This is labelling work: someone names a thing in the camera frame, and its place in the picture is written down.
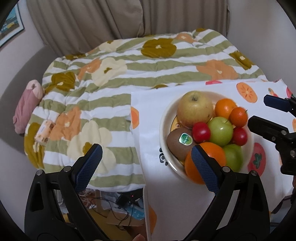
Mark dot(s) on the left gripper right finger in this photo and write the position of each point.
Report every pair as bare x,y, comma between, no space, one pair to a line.
220,181

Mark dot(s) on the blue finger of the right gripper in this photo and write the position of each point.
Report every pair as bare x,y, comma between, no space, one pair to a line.
284,104
273,132

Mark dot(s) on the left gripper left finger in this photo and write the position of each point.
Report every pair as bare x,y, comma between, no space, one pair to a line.
74,179

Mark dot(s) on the green apple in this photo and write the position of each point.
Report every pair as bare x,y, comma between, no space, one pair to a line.
234,157
221,131

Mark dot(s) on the large orange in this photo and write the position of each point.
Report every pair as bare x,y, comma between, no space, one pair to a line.
212,150

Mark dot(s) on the red cherry tomato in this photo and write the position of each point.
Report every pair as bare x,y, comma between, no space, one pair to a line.
201,132
240,136

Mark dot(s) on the small orange tomato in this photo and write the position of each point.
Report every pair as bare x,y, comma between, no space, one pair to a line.
238,117

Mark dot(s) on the brown kiwi with sticker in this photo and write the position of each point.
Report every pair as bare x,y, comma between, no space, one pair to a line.
180,142

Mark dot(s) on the person's hand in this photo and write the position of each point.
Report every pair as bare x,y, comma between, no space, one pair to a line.
139,237

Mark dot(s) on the tissue pack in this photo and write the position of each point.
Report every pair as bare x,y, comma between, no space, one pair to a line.
44,131

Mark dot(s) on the white fruit-print cloth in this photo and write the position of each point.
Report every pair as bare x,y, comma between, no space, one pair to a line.
174,205

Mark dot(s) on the yellow apple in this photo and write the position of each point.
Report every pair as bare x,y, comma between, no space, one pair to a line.
194,107

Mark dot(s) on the cream ceramic bowl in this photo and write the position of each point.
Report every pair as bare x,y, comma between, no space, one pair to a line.
166,122

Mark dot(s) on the green striped floral quilt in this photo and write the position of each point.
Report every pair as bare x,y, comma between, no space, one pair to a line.
88,97

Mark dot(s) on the pink plush toy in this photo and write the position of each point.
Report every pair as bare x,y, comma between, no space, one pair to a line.
30,98

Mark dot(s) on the grey bed headboard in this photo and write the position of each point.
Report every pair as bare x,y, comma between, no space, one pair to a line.
34,68

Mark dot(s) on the beige curtain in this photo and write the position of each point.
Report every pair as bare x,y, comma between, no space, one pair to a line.
71,27

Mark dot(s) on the framed city picture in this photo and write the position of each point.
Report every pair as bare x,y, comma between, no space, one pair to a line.
12,26

